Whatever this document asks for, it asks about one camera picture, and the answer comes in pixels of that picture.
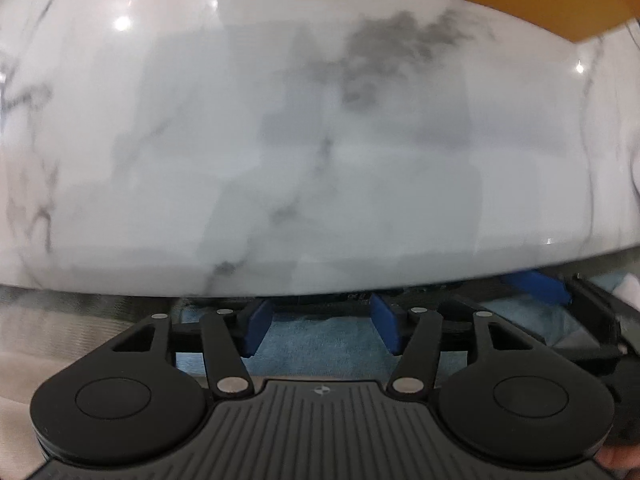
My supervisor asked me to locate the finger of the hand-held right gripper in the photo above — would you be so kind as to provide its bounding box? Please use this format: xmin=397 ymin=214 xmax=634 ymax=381
xmin=570 ymin=275 xmax=623 ymax=348
xmin=502 ymin=270 xmax=573 ymax=307

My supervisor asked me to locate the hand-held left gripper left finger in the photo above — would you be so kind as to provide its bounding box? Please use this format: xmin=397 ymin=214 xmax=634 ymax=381
xmin=112 ymin=300 xmax=273 ymax=397

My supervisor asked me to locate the white cloth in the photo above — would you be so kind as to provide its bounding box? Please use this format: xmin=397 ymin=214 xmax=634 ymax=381
xmin=612 ymin=280 xmax=640 ymax=311

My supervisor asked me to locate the blue cloth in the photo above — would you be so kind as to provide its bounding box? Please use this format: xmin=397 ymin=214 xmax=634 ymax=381
xmin=175 ymin=272 xmax=640 ymax=361

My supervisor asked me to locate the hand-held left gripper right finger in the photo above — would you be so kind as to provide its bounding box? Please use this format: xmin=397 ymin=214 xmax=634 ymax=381
xmin=370 ymin=292 xmax=533 ymax=396

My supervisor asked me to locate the beige cloth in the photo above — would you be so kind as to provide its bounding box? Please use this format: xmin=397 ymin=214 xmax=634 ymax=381
xmin=0 ymin=285 xmax=211 ymax=480

